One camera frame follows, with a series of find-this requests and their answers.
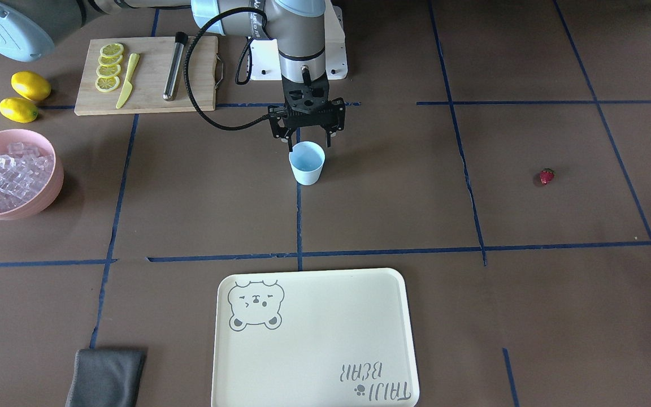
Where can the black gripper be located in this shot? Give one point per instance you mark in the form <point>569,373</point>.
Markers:
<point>337,117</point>

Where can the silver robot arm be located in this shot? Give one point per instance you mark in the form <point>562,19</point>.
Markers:
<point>31,30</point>

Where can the light blue cup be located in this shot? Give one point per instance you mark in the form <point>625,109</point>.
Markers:
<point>307,159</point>

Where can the clear ice cubes pile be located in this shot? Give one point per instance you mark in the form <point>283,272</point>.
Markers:
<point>24,171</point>

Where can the steel muddler rod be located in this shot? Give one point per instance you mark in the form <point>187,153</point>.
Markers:
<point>180,41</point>

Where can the wooden cutting board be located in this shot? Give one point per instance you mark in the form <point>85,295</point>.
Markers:
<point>149,78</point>

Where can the yellow plastic knife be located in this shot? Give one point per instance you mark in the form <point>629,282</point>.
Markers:
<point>127,87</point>

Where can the cream bear tray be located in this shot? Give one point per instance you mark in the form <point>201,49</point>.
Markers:
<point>314,338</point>

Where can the lemon slice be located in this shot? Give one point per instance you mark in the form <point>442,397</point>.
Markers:
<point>107,84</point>
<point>112,50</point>
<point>110,61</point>
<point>108,71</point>

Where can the red strawberry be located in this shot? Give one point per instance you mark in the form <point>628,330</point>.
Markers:
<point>546,176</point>

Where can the lemon farther from bowl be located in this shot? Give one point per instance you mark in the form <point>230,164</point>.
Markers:
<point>31,85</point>

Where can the lemon nearer bowl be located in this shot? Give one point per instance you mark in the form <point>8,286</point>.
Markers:
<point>19,110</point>

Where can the pink bowl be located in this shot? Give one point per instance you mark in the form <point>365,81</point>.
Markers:
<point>54,184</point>

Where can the grey folded cloth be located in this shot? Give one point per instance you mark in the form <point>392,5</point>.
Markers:
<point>106,377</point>

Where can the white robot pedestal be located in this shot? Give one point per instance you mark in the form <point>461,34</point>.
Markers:
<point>265,55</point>

